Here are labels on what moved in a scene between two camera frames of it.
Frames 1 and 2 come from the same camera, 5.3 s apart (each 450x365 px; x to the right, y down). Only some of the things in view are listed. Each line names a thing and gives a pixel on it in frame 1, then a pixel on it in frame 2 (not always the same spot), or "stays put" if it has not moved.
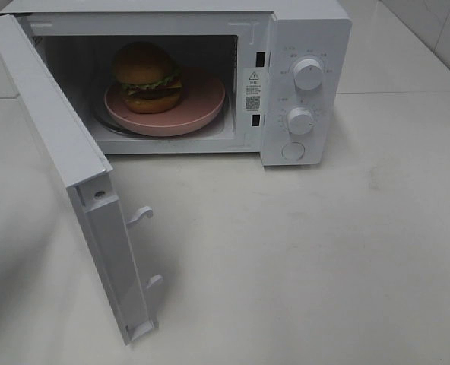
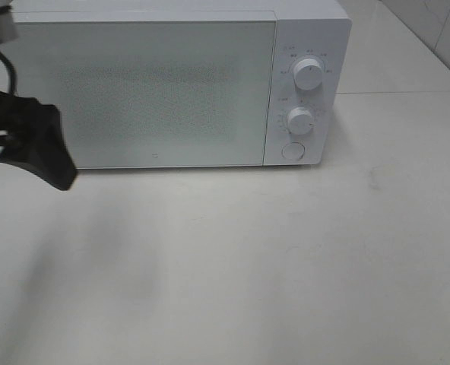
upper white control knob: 308,74 stays put
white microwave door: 99,202 -> 153,90
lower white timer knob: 300,121 stays put
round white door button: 293,150 stays put
